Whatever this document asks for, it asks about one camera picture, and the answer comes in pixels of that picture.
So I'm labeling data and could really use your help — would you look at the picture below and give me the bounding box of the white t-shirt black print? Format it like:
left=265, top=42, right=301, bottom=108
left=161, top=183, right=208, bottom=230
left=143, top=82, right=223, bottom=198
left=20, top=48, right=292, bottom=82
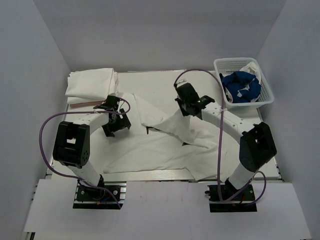
left=102, top=91, right=241, bottom=182

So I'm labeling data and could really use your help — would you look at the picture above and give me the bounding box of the blue Mickey Mouse t-shirt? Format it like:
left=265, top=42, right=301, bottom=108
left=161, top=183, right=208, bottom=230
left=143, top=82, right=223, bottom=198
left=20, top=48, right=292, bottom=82
left=221, top=71, right=262, bottom=104

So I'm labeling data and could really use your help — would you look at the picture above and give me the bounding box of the white t-shirt green trim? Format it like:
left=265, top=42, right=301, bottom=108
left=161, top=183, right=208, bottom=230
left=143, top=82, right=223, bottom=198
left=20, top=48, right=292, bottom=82
left=239, top=61, right=262, bottom=84

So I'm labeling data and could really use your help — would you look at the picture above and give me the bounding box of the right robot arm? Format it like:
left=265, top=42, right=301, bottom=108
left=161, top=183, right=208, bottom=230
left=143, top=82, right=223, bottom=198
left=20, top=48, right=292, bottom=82
left=175, top=83, right=277, bottom=200

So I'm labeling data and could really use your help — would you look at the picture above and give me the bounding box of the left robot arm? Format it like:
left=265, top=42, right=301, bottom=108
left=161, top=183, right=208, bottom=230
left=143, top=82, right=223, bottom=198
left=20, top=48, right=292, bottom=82
left=52, top=95, right=131, bottom=200

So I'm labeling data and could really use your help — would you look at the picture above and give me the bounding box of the folded white t-shirt stack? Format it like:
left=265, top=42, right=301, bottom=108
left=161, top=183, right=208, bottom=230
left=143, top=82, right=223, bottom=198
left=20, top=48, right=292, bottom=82
left=65, top=68, right=119, bottom=105

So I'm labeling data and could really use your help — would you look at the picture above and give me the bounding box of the folded pink t-shirt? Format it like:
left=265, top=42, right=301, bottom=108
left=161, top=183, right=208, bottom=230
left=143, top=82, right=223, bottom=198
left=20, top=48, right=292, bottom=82
left=69, top=100, right=104, bottom=108

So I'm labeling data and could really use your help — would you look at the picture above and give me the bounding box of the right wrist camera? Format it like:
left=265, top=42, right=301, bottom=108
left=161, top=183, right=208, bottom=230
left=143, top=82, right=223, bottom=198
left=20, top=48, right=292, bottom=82
left=176, top=78, right=188, bottom=87

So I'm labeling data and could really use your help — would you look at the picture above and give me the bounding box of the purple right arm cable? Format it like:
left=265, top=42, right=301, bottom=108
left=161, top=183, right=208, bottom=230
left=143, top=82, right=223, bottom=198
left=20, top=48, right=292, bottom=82
left=173, top=69, right=267, bottom=205

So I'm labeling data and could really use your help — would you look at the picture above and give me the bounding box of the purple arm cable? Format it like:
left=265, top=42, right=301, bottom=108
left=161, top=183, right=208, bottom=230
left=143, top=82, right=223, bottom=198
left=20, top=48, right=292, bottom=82
left=39, top=98, right=132, bottom=210
left=173, top=69, right=267, bottom=205

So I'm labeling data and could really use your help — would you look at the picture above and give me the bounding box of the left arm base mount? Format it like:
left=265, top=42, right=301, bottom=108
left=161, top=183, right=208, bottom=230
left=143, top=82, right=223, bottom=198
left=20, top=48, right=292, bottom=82
left=73, top=183, right=127, bottom=210

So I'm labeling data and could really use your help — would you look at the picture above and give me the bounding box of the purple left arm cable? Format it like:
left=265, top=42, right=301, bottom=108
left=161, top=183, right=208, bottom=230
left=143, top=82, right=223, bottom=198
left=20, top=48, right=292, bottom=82
left=39, top=98, right=132, bottom=210

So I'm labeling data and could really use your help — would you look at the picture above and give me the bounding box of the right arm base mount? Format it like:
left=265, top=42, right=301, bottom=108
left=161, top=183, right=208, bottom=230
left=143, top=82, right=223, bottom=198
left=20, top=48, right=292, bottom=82
left=205, top=183, right=258, bottom=214

